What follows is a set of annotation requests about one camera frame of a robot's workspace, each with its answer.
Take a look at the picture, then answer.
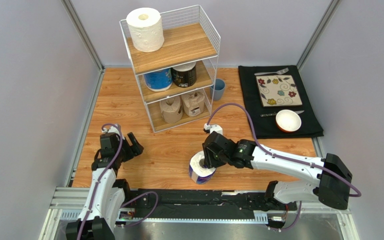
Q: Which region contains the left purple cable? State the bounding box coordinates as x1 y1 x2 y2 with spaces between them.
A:
76 123 160 240

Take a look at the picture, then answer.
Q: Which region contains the blue plastic cup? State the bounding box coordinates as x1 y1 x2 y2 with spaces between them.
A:
210 78 226 101

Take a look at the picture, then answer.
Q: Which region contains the plain white paper roll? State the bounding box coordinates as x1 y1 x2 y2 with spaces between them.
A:
126 7 165 53

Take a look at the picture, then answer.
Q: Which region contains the silver fork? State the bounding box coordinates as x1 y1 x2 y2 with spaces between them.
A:
254 67 290 76

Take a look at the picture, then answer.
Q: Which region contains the silver knife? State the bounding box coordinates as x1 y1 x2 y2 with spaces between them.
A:
260 109 305 118

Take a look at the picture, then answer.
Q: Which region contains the white orange bowl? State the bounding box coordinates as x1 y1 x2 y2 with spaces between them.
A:
275 109 302 133

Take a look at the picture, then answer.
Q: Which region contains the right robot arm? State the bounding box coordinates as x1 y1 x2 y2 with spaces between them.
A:
202 132 353 210

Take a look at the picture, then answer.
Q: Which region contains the black paper roll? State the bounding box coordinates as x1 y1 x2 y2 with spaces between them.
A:
171 61 197 88

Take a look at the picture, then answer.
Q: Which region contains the white wire wooden shelf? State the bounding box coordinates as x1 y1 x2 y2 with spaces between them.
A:
119 5 221 133

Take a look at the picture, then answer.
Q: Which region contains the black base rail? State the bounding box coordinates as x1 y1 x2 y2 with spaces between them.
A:
122 189 298 220

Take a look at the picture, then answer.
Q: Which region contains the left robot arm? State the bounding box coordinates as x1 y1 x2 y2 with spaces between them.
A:
65 131 144 240

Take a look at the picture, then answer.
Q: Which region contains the brown paper roll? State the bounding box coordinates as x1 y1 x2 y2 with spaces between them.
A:
181 91 205 117
159 96 183 124

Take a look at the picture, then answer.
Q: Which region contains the blue patterned roll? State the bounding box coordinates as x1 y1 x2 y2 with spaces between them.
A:
143 68 173 92

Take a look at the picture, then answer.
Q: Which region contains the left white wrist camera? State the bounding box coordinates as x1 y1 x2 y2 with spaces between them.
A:
101 123 122 136

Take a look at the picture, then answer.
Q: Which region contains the brown paper roll front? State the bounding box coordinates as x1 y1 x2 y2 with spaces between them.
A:
181 91 205 117

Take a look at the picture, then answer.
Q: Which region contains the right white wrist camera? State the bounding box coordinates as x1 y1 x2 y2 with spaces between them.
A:
203 123 223 135

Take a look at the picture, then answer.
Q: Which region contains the black cloth placemat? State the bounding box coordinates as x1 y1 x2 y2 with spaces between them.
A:
238 65 324 139

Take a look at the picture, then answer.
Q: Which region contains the floral square plate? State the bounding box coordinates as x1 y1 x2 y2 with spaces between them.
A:
255 75 303 108

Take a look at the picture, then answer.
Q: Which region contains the blue white roll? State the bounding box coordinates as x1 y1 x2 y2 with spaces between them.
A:
188 150 216 185

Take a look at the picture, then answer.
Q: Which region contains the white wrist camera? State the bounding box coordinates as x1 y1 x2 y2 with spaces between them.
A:
203 123 223 135
101 123 122 136

